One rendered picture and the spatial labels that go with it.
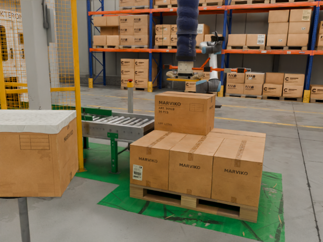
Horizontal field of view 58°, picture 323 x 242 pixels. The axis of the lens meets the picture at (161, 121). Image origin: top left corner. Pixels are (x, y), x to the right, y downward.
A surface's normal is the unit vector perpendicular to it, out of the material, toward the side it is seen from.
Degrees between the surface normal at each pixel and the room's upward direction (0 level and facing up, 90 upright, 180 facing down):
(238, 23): 90
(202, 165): 90
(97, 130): 90
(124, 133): 90
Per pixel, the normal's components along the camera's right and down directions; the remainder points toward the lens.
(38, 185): 0.04, 0.22
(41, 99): 0.93, 0.11
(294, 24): -0.39, 0.11
